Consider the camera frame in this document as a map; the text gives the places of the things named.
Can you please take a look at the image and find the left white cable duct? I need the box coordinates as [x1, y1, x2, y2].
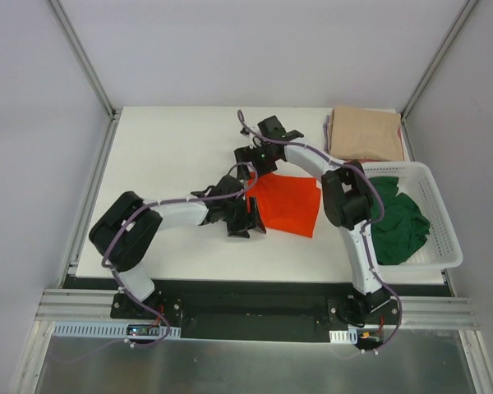
[53, 322, 182, 341]

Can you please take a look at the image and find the white plastic basket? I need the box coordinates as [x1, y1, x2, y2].
[363, 162, 463, 277]

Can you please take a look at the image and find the orange t shirt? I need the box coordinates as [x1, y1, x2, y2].
[246, 173, 321, 238]

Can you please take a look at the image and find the aluminium post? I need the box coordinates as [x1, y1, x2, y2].
[45, 0, 117, 119]
[401, 0, 481, 124]

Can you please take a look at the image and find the right aluminium post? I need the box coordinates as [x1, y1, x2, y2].
[401, 0, 481, 124]

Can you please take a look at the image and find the folded lavender t shirt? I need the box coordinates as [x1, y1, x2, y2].
[323, 115, 330, 153]

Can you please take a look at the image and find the white cable duct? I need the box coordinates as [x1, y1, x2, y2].
[329, 328, 385, 345]
[53, 322, 182, 341]

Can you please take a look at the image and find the folded pink t shirt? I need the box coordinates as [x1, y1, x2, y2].
[356, 126, 404, 162]

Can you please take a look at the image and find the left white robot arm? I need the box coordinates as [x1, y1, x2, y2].
[89, 175, 266, 319]

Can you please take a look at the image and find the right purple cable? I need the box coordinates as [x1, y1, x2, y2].
[237, 109, 403, 358]

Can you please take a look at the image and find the folded beige t shirt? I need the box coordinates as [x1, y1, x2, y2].
[328, 106, 404, 162]

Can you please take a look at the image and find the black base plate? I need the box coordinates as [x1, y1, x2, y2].
[63, 273, 455, 341]

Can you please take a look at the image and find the green t shirt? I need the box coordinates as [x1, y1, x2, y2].
[370, 176, 431, 266]

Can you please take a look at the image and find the right white cable duct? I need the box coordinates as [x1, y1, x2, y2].
[329, 328, 385, 345]

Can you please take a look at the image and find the left aluminium post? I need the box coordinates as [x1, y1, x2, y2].
[45, 0, 117, 119]

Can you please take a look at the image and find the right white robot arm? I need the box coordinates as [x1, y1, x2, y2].
[234, 110, 392, 328]

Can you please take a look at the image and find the purple cable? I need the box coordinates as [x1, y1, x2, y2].
[48, 162, 260, 362]
[237, 109, 403, 358]

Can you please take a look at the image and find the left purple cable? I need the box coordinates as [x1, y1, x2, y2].
[48, 162, 260, 362]

